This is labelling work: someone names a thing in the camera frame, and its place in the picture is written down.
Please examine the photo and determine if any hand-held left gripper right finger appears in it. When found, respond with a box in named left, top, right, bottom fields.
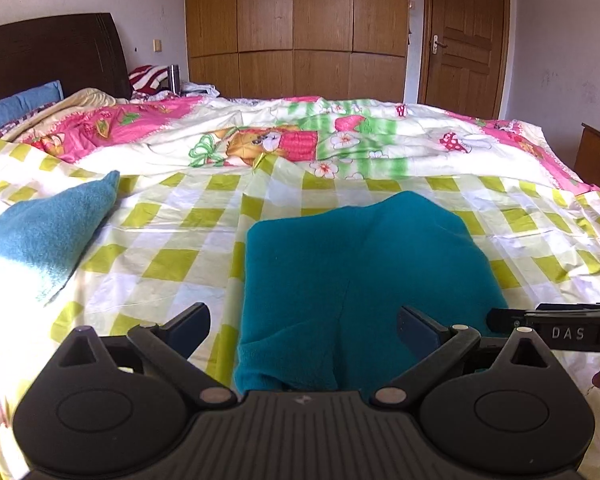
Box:
left=370, top=305, right=552, bottom=407

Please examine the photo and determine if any printed checked quilt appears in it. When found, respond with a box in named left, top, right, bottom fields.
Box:
left=0, top=94, right=600, bottom=476

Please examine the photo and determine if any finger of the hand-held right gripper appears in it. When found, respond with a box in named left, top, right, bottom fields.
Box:
left=486, top=302, right=600, bottom=336

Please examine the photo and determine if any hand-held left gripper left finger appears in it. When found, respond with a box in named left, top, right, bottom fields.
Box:
left=57, top=302, right=238, bottom=407

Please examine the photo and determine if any wooden door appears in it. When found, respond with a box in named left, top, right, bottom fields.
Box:
left=420, top=0, right=512, bottom=120

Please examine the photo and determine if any light blue folded fleece garment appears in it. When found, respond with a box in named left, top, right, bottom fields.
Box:
left=0, top=170, right=121, bottom=308

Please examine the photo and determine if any cream pillow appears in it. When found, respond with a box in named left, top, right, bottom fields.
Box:
left=10, top=87, right=131, bottom=128

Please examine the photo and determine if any teal fleece garment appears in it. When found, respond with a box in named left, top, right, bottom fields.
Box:
left=232, top=191, right=512, bottom=394

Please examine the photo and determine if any wooden wardrobe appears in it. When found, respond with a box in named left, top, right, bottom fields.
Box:
left=185, top=0, right=412, bottom=103

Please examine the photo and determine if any dark wooden headboard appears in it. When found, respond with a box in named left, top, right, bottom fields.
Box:
left=0, top=13, right=132, bottom=106

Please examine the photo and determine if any white clothes pile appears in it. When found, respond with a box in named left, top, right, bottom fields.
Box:
left=179, top=81, right=222, bottom=99

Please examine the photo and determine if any red white striped cloth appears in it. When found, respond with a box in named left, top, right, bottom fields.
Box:
left=128, top=65, right=173, bottom=95

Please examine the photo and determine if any blue pillow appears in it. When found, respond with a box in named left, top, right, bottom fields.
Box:
left=0, top=80, right=65, bottom=143

